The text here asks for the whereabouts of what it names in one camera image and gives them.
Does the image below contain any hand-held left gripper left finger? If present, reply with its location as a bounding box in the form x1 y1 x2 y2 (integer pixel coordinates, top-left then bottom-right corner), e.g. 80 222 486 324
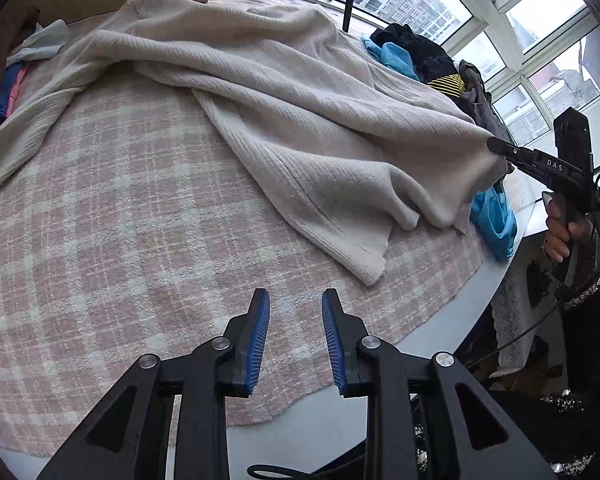
36 288 271 480

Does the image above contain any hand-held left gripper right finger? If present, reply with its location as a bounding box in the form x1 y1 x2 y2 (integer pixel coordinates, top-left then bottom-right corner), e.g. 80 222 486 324
321 288 558 480

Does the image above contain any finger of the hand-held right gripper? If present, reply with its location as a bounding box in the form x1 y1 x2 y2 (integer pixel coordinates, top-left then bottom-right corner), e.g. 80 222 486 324
487 136 536 175

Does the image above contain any cream knitted sweater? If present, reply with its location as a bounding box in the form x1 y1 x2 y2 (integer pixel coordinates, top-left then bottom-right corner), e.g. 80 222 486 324
0 0 507 286

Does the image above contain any person's right forearm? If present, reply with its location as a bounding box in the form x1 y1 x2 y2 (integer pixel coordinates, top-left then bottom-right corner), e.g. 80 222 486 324
552 235 600 401

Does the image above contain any person's right hand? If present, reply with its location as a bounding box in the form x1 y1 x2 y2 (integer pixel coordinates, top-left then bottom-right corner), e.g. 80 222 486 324
542 192 599 264

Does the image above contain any grey garment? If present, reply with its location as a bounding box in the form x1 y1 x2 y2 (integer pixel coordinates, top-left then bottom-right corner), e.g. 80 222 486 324
457 60 512 142

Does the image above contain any light blue garment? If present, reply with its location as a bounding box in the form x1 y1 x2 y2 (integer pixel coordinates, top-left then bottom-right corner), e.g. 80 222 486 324
361 34 424 82
469 184 519 262

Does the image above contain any yellow black striped garment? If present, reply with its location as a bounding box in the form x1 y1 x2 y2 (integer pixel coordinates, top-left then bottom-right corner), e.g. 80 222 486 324
426 73 469 97

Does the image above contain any white lace cloth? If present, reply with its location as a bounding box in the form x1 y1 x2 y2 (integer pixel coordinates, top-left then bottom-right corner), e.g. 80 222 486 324
490 260 567 377

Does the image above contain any pink plaid blanket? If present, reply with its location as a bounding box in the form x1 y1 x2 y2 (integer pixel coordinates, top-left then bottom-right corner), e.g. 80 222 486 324
0 2 536 461

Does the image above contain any person's dark sequined clothing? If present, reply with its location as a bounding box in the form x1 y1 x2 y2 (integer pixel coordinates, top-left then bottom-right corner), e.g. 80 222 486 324
411 390 600 480

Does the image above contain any pink folded garment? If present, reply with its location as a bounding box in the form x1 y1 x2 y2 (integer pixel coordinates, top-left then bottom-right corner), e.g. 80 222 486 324
6 62 32 115

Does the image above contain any blue folded garment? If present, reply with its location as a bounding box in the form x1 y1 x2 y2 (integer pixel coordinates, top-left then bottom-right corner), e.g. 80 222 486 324
0 62 27 122

